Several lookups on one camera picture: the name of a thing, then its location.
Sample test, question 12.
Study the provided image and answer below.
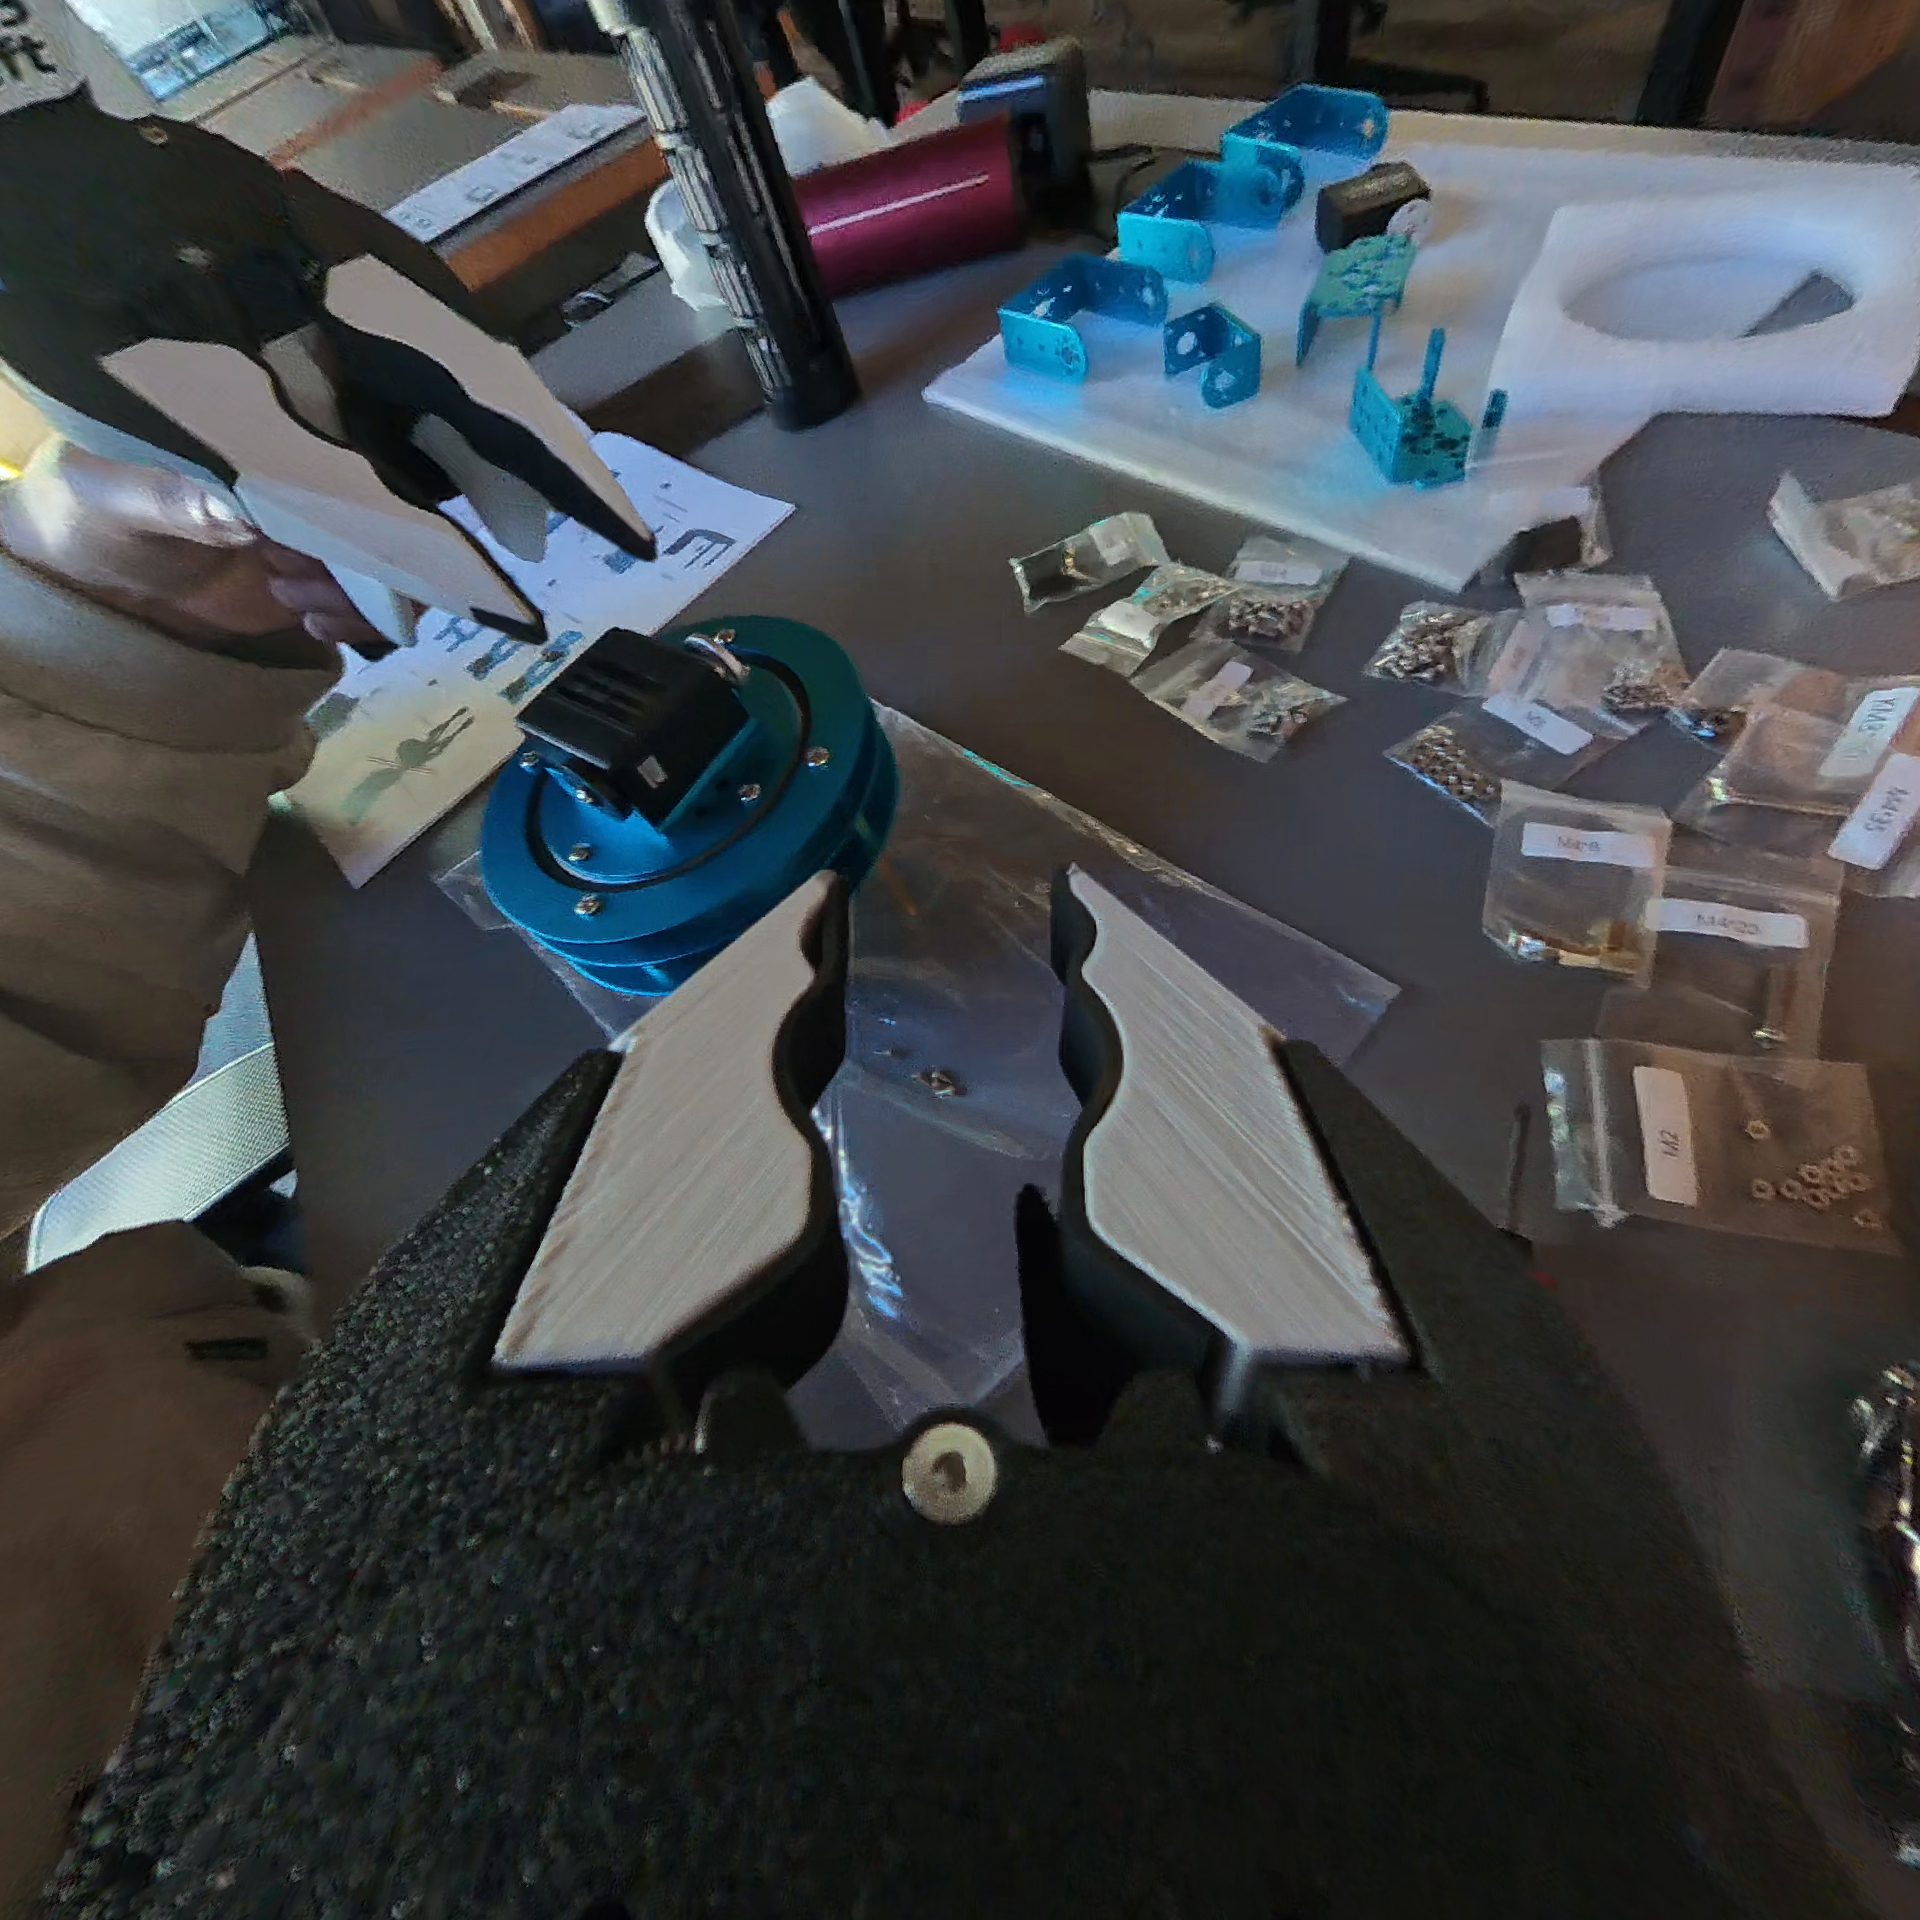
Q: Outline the pile of small screw bags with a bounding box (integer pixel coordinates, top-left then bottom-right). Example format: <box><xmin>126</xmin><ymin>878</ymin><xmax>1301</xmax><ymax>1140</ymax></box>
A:
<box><xmin>1013</xmin><ymin>465</ymin><xmax>1920</xmax><ymax>1262</ymax></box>

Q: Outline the dark grey desk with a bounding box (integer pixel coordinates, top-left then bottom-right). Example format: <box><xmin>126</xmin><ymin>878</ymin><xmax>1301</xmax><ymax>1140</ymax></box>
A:
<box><xmin>248</xmin><ymin>90</ymin><xmax>1920</xmax><ymax>1920</ymax></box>

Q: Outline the large clear plastic bag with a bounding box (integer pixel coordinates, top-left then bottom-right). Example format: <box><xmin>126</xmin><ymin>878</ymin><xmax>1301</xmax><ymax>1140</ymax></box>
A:
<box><xmin>436</xmin><ymin>736</ymin><xmax>1404</xmax><ymax>1450</ymax></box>

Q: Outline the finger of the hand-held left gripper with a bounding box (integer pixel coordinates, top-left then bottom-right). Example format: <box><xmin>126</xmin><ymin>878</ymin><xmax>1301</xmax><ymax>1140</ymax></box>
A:
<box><xmin>268</xmin><ymin>253</ymin><xmax>663</xmax><ymax>566</ymax></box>
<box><xmin>100</xmin><ymin>330</ymin><xmax>551</xmax><ymax>657</ymax></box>

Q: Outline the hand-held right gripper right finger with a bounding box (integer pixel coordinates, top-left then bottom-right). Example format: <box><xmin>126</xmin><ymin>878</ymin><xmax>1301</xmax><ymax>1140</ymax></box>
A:
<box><xmin>1017</xmin><ymin>861</ymin><xmax>1419</xmax><ymax>1448</ymax></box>

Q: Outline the brown side table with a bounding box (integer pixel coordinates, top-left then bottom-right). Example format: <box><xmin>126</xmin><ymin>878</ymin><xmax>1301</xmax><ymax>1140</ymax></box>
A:
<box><xmin>91</xmin><ymin>37</ymin><xmax>678</xmax><ymax>354</ymax></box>

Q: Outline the white foam sheet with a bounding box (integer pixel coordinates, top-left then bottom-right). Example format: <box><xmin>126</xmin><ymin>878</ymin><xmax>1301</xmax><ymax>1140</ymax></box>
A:
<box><xmin>923</xmin><ymin>135</ymin><xmax>1920</xmax><ymax>594</ymax></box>

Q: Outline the black servo motor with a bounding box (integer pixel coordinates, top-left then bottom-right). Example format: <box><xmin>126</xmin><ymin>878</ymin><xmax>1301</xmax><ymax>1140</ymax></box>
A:
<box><xmin>515</xmin><ymin>627</ymin><xmax>753</xmax><ymax>826</ymax></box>

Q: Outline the set of blue metal brackets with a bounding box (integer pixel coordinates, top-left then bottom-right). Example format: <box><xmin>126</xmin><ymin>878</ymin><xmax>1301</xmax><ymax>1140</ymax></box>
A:
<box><xmin>999</xmin><ymin>87</ymin><xmax>1510</xmax><ymax>489</ymax></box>

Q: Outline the red screwdriver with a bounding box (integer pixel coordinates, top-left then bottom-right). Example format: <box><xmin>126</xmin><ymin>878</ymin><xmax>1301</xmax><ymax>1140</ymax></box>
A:
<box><xmin>792</xmin><ymin>113</ymin><xmax>1037</xmax><ymax>299</ymax></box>

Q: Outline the person's left hand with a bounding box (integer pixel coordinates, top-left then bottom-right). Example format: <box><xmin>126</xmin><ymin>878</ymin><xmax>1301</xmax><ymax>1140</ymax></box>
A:
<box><xmin>0</xmin><ymin>446</ymin><xmax>362</xmax><ymax>671</ymax></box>

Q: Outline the black ribbed column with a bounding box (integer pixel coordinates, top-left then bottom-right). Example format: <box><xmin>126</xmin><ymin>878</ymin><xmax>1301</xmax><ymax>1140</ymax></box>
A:
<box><xmin>593</xmin><ymin>0</ymin><xmax>864</xmax><ymax>437</ymax></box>

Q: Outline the white foam insert with cutout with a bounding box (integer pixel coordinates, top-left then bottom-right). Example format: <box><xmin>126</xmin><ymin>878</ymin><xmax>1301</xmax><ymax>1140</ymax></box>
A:
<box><xmin>1532</xmin><ymin>203</ymin><xmax>1920</xmax><ymax>422</ymax></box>

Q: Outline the black servo with white horn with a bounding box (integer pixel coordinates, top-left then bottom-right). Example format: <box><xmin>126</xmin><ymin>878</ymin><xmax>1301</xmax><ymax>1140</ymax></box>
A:
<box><xmin>1318</xmin><ymin>162</ymin><xmax>1434</xmax><ymax>264</ymax></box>

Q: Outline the person's beige jacket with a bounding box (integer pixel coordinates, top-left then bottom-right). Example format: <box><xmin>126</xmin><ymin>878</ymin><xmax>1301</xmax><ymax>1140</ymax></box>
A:
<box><xmin>0</xmin><ymin>1230</ymin><xmax>325</xmax><ymax>1907</ymax></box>

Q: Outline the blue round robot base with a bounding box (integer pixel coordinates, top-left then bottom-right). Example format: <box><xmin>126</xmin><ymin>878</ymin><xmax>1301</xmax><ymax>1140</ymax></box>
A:
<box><xmin>480</xmin><ymin>614</ymin><xmax>903</xmax><ymax>1037</ymax></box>

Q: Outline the black box device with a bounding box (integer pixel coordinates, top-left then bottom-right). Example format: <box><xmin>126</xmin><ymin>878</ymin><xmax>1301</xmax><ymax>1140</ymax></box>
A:
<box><xmin>960</xmin><ymin>37</ymin><xmax>1098</xmax><ymax>227</ymax></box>

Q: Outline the printed instruction sheet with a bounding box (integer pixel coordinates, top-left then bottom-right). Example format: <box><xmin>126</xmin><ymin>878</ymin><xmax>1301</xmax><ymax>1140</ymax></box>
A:
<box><xmin>287</xmin><ymin>435</ymin><xmax>798</xmax><ymax>887</ymax></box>

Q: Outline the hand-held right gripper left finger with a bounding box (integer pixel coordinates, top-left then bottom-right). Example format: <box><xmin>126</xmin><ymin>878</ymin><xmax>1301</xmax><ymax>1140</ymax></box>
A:
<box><xmin>490</xmin><ymin>867</ymin><xmax>859</xmax><ymax>1437</ymax></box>

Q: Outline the person's left forearm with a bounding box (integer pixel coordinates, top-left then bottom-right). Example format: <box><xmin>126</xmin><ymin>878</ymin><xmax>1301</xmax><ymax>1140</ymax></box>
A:
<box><xmin>0</xmin><ymin>563</ymin><xmax>351</xmax><ymax>1247</ymax></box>

